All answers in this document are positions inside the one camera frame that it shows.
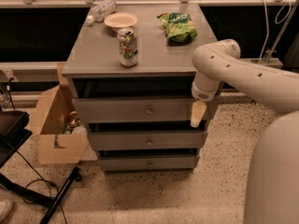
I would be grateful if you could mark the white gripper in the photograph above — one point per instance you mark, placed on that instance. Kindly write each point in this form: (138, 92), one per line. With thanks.
(203, 92)

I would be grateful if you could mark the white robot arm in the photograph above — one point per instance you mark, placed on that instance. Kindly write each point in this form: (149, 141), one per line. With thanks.
(272, 188)

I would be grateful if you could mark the grey middle drawer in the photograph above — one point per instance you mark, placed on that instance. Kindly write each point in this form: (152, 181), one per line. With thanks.
(147, 140)

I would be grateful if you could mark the grey drawer cabinet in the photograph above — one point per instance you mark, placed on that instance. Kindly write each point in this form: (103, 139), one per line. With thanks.
(98, 43)

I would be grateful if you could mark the grey bottom drawer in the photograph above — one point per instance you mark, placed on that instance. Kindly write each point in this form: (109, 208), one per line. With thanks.
(149, 163)

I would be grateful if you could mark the metal railing beam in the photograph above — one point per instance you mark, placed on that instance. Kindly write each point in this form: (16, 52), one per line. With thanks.
(49, 72)

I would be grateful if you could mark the green chip bag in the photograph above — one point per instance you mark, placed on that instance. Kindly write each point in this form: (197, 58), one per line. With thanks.
(178, 27)

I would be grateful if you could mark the crushed soda can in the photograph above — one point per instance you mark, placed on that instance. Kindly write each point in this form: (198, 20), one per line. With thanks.
(128, 51)

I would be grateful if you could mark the beige paper bowl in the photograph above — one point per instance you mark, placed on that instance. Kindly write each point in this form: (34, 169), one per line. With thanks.
(119, 20)

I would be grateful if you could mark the bottles inside cardboard box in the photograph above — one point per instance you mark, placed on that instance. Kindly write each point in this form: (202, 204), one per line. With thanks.
(74, 125)

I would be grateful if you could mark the clear plastic water bottle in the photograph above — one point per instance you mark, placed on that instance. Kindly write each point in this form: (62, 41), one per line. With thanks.
(99, 12)

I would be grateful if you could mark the cardboard box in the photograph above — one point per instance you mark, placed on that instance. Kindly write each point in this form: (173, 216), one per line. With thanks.
(48, 121)

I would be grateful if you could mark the white shoe tip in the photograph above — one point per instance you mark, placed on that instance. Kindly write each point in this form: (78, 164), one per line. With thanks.
(5, 209)

